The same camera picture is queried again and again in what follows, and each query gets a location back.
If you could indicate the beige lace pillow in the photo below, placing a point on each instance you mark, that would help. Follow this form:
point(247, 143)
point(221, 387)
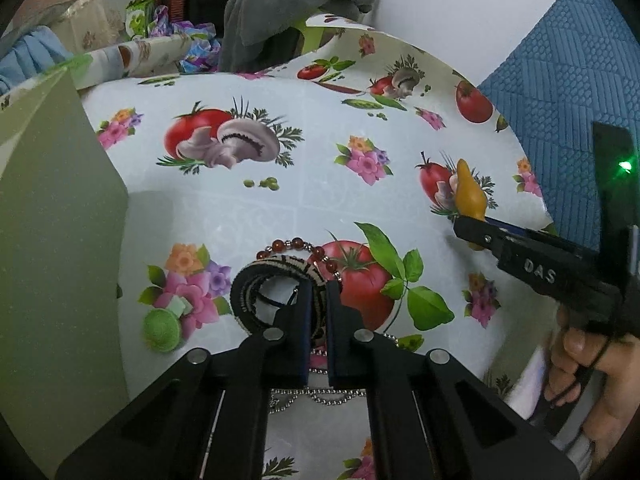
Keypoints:
point(75, 15)

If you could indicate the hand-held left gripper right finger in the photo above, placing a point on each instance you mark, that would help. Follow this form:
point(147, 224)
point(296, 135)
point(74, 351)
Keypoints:
point(336, 345)

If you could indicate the green round crochet ornament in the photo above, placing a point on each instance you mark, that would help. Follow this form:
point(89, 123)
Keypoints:
point(161, 331)

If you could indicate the blue quilted chair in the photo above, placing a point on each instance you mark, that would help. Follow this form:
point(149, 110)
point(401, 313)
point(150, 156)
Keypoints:
point(565, 75)

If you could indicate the vegetable print tablecloth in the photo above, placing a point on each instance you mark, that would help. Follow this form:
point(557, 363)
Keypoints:
point(310, 185)

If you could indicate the pale green cardboard box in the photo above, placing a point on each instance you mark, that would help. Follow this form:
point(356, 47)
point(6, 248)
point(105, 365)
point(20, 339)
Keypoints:
point(55, 240)

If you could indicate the grey fleece garment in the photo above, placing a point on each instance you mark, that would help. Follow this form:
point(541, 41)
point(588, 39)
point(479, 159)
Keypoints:
point(280, 15)

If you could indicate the green snack packet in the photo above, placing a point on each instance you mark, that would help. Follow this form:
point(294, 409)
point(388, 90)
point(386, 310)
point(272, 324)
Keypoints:
point(137, 17)

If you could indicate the green plastic stool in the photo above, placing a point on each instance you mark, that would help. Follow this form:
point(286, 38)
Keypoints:
point(312, 35)

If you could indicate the colourful floral cloth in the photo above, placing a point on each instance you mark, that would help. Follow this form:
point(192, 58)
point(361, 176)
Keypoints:
point(192, 42)

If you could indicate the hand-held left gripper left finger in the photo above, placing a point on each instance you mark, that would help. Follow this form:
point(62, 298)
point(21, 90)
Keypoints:
point(300, 340)

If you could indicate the yellow pear-shaped pendant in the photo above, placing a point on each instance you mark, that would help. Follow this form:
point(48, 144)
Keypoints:
point(470, 195)

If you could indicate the person's right hand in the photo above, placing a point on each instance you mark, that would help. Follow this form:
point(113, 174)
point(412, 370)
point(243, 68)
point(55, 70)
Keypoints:
point(580, 347)

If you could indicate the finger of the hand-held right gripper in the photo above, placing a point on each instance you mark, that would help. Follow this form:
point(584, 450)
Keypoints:
point(505, 225)
point(477, 232)

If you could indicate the red striped suitcase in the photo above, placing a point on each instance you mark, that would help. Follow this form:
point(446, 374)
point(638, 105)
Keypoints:
point(177, 2)

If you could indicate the light blue cloth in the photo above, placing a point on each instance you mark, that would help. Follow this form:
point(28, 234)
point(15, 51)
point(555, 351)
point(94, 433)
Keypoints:
point(30, 57)

